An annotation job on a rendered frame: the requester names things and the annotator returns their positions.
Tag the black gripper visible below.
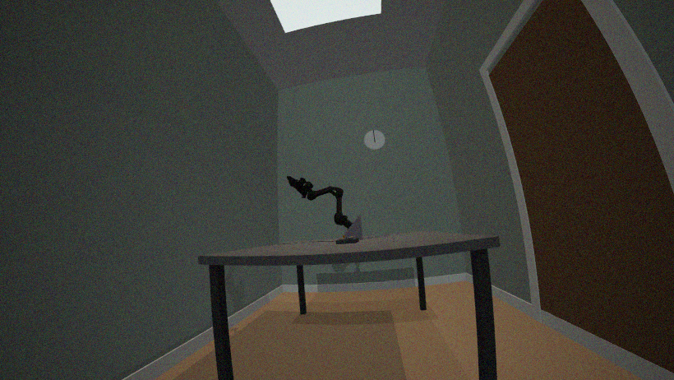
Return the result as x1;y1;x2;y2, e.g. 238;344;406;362
287;176;303;192

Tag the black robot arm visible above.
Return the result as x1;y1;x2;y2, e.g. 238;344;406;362
299;178;353;229

